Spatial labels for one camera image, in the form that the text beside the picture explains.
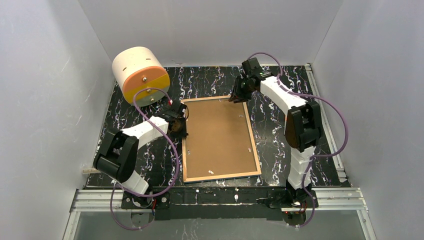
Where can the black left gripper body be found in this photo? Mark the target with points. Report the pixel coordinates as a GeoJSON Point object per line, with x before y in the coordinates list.
{"type": "Point", "coordinates": [178, 125]}

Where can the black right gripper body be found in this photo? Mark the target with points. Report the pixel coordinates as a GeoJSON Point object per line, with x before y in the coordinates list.
{"type": "Point", "coordinates": [238, 93]}

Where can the blue wooden picture frame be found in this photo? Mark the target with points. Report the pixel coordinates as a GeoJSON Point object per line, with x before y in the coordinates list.
{"type": "Point", "coordinates": [185, 165]}

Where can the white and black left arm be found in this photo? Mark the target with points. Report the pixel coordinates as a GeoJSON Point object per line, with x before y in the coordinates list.
{"type": "Point", "coordinates": [118, 151]}

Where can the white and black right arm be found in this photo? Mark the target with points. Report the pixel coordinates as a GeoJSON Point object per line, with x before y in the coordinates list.
{"type": "Point", "coordinates": [302, 125]}

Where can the white cylindrical drawer box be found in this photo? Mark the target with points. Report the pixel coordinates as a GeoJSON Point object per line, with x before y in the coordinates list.
{"type": "Point", "coordinates": [139, 74]}

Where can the small clear plastic piece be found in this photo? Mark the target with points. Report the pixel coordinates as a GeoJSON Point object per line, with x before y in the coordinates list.
{"type": "Point", "coordinates": [90, 171]}

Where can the brown frame backing board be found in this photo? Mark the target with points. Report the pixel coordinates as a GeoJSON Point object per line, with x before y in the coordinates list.
{"type": "Point", "coordinates": [217, 139]}

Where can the black front mounting rail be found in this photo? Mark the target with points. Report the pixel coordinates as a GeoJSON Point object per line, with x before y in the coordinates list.
{"type": "Point", "coordinates": [271, 203]}

